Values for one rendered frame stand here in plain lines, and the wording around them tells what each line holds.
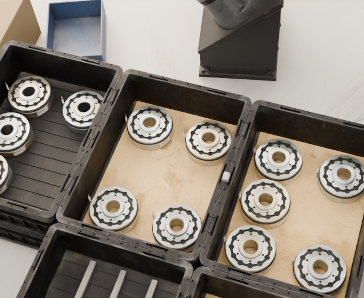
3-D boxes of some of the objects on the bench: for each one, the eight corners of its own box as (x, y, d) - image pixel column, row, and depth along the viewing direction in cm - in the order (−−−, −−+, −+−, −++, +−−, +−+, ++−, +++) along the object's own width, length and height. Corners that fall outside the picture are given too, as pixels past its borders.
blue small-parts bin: (53, 19, 194) (48, 2, 188) (106, 15, 194) (102, -2, 188) (50, 75, 184) (44, 59, 178) (105, 71, 184) (102, 55, 178)
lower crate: (31, 96, 181) (19, 67, 171) (137, 123, 175) (131, 95, 164) (-42, 227, 162) (-60, 204, 152) (74, 264, 155) (63, 242, 145)
